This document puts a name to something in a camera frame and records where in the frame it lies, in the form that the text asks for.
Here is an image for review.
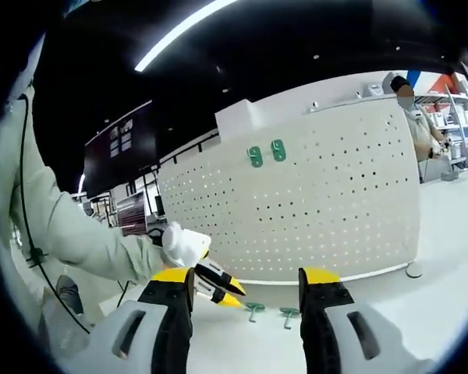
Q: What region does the green hook assembly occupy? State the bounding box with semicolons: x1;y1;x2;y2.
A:
246;146;265;170
269;139;287;163
278;306;301;330
244;302;267;324

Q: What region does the white perforated mounting plate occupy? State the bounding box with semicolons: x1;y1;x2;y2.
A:
157;101;422;286

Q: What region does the white square pillar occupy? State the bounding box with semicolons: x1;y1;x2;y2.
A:
214;98;264;144

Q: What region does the person's jeans leg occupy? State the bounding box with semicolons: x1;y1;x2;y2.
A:
55;274;86;316

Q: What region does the white storage shelf rack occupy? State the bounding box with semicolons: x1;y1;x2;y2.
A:
364;69;468;169

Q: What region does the long ceiling light strip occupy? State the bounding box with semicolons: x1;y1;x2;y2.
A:
133;0;239;73

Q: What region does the dark computer monitor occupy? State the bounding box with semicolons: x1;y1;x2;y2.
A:
116;191;147;235

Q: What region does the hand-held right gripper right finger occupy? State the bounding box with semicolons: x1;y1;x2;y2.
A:
298;266;436;374

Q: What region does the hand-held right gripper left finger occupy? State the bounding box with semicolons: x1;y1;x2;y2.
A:
68;266;196;374

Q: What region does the dark wall display screen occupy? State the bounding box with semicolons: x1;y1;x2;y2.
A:
83;100;159;198

